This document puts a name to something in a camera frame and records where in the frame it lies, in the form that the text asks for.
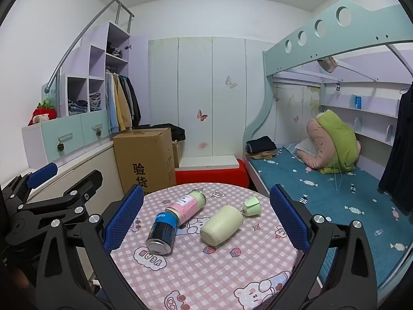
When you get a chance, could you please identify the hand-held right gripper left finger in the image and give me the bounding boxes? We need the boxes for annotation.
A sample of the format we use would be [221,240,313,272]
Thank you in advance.
[35,185,145,310]

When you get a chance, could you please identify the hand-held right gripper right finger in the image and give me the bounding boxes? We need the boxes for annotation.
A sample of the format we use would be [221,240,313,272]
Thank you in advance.
[270,184,379,310]

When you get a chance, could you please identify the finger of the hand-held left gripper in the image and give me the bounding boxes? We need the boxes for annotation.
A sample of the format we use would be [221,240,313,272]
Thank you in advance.
[2,163,59,208]
[19,169,104,226]

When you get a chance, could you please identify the cream cup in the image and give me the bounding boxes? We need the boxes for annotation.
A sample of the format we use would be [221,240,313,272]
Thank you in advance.
[199,204,244,246]

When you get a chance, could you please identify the small green paper cup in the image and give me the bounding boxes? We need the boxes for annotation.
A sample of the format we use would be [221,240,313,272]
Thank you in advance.
[239,196,261,217]

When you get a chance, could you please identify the blue metal can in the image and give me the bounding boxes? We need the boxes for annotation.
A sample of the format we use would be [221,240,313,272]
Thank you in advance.
[145,212,179,256]

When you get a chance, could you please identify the lilac stair cabinet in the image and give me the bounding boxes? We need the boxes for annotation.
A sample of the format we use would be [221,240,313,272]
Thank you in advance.
[22,22,131,169]

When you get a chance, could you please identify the bed with blue sheet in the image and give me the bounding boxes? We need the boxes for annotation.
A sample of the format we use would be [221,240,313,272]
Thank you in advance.
[247,144,413,289]

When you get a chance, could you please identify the red strawberry plush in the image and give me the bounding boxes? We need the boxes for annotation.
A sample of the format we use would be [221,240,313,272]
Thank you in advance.
[28,100,58,126]

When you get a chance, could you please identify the large cardboard box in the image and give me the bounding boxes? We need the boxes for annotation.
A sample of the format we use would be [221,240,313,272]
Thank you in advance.
[112,127,176,196]

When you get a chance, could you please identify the pink labelled bottle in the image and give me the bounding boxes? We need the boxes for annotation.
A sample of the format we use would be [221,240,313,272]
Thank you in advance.
[165,190,206,227]

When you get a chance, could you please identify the folded tan clothes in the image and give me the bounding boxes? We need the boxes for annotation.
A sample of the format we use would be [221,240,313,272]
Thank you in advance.
[247,149,278,161]

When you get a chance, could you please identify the white pillow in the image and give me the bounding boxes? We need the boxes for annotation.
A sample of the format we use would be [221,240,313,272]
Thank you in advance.
[295,138,320,161]

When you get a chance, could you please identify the folded dark jeans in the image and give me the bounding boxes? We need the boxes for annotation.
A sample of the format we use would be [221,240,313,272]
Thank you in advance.
[68,99,88,115]

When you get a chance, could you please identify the folded dark clothes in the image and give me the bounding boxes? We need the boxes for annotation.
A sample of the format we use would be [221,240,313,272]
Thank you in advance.
[246,136,277,154]

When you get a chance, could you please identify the light blue hanging shirt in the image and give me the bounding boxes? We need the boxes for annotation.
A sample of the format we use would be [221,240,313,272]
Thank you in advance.
[106,73,120,135]

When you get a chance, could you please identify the pink quilt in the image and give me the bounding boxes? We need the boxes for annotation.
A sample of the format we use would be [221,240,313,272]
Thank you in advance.
[305,118,339,169]

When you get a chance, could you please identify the yellow hanging jacket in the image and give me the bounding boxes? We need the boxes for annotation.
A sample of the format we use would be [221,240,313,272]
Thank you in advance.
[114,74,133,131]

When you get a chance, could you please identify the red storage bench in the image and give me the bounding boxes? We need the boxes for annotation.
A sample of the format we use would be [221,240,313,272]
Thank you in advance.
[175,159,250,188]

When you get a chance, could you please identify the dark hanging jacket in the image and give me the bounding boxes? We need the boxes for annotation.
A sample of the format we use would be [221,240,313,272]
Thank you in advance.
[124,76,142,128]

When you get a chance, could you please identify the green quilt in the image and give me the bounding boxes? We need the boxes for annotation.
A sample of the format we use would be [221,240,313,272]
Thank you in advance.
[317,110,362,174]

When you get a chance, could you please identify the round table pink checked cloth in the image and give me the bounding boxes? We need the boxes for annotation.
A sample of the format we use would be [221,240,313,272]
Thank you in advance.
[110,182,299,310]

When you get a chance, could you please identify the white board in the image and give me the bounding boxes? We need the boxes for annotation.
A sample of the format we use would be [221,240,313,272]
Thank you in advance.
[178,155,240,170]

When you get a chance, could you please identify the black cloth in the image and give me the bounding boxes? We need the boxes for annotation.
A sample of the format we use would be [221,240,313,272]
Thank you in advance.
[142,123,186,143]

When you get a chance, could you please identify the dark hanging garment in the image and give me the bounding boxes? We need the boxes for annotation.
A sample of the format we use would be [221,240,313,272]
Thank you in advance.
[378,83,413,198]

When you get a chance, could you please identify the dark clothes pile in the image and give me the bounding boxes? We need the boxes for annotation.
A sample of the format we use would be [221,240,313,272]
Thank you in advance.
[107,41,123,59]

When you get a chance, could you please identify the grey metal handrail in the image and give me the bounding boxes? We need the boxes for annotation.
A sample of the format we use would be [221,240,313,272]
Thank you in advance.
[45,0,135,93]

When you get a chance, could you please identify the white wardrobe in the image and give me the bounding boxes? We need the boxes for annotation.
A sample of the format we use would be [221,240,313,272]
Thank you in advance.
[148,36,278,159]

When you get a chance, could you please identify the grey hanging pouch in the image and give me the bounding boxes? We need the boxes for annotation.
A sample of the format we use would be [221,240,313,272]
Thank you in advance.
[318,56,338,73]

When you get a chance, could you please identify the green bunk bed frame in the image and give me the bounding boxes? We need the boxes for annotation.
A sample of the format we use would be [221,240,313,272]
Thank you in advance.
[243,0,413,299]

